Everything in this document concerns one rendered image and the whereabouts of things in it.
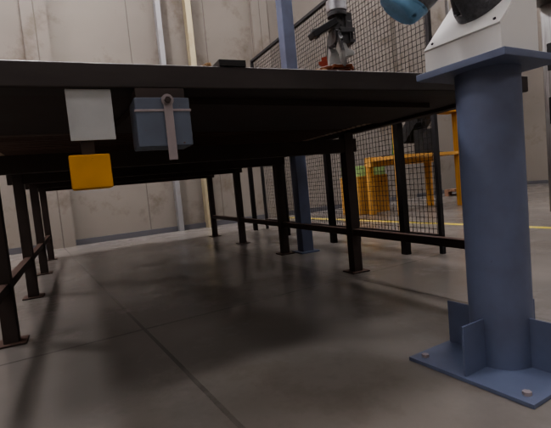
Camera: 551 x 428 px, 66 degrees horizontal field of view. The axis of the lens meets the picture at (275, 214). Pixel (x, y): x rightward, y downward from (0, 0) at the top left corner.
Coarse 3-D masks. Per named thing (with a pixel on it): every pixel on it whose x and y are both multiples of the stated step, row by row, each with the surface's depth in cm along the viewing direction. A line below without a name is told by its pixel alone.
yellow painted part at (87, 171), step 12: (84, 144) 101; (72, 156) 96; (84, 156) 97; (96, 156) 98; (108, 156) 100; (72, 168) 96; (84, 168) 97; (96, 168) 98; (108, 168) 100; (72, 180) 97; (84, 180) 98; (96, 180) 99; (108, 180) 100
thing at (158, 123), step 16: (144, 96) 104; (160, 96) 106; (176, 96) 107; (144, 112) 103; (160, 112) 104; (176, 112) 106; (144, 128) 103; (160, 128) 104; (176, 128) 106; (144, 144) 103; (160, 144) 105; (176, 144) 106; (192, 144) 108
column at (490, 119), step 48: (480, 96) 114; (480, 144) 116; (480, 192) 117; (480, 240) 119; (528, 240) 118; (480, 288) 121; (528, 288) 118; (480, 336) 120; (528, 336) 118; (480, 384) 112; (528, 384) 110
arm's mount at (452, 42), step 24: (504, 0) 111; (528, 0) 112; (456, 24) 123; (480, 24) 112; (504, 24) 107; (528, 24) 112; (432, 48) 124; (456, 48) 118; (480, 48) 112; (528, 48) 112
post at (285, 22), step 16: (288, 0) 337; (288, 16) 337; (288, 32) 337; (288, 48) 338; (288, 64) 338; (304, 160) 347; (304, 176) 347; (304, 192) 347; (304, 208) 348; (304, 240) 348
